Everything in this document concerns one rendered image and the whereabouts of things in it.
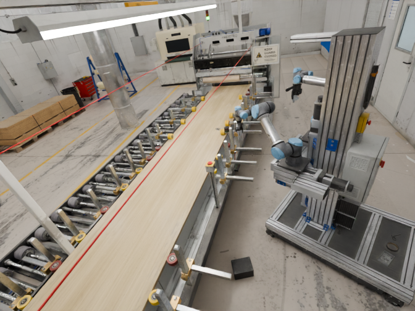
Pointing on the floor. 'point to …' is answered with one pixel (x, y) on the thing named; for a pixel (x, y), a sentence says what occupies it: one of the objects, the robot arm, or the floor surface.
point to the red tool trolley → (85, 87)
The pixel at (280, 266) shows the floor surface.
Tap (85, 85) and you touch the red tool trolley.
